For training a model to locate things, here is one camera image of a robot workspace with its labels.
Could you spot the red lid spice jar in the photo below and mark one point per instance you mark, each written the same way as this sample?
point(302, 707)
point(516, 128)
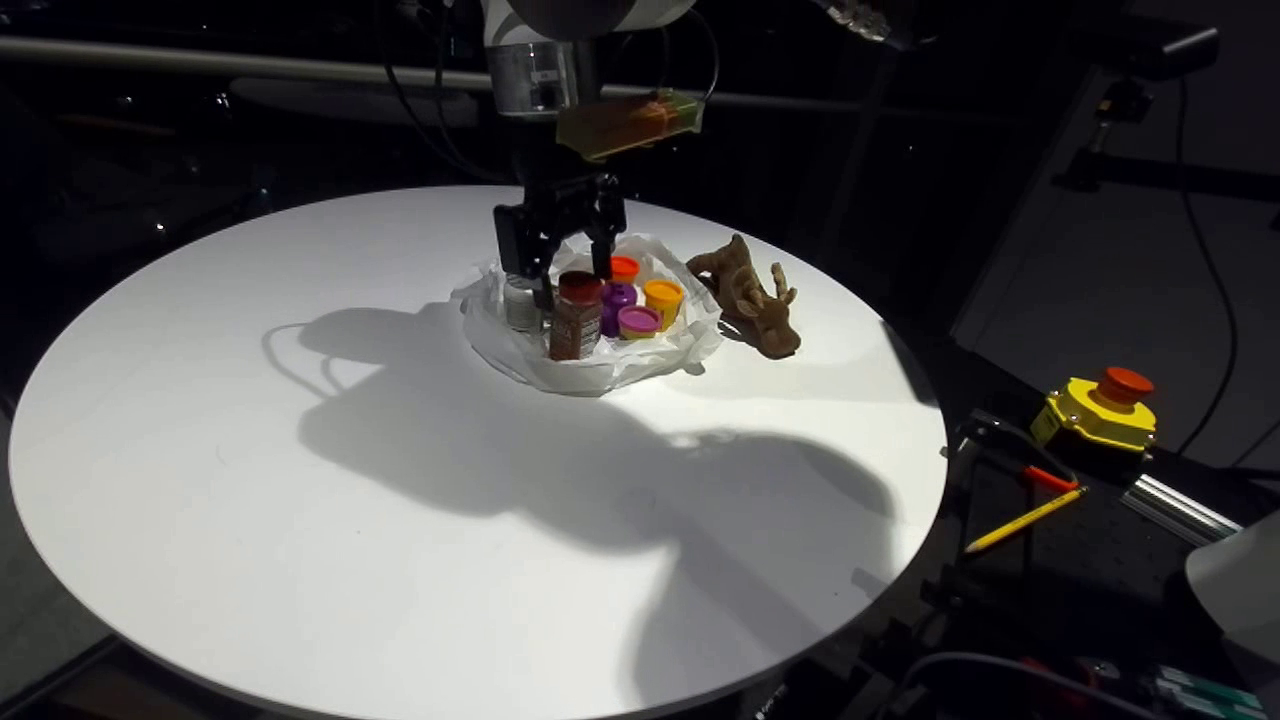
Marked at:
point(576, 323)

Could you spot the black mounted camera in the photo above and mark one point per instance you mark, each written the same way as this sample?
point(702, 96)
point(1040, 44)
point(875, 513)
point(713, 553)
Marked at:
point(1146, 44)

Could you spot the aluminium profile bar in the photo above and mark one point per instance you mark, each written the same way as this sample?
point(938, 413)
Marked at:
point(1181, 505)

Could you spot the brown plush moose toy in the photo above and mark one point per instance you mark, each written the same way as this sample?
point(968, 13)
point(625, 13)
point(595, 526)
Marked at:
point(744, 300)

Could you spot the clear crumpled plastic bag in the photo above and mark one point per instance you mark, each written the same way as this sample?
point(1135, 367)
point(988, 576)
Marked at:
point(587, 367)

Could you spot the grey curved cover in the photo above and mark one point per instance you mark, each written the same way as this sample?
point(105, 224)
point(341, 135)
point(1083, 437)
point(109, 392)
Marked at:
point(1241, 582)

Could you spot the grey metal handrail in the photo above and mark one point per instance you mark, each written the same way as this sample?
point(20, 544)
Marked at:
point(240, 67)

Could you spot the purple dough can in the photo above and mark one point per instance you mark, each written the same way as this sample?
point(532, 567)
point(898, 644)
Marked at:
point(617, 307)

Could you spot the yellow emergency stop button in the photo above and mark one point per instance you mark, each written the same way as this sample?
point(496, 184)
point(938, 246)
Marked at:
point(1097, 406)

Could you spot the yellow lid dough can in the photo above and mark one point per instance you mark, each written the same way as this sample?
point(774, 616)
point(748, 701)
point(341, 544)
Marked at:
point(661, 300)

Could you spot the yellow pencil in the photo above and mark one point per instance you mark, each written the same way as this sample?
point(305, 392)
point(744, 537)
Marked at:
point(1026, 521)

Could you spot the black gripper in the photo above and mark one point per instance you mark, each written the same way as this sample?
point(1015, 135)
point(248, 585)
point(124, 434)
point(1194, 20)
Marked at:
point(563, 213)

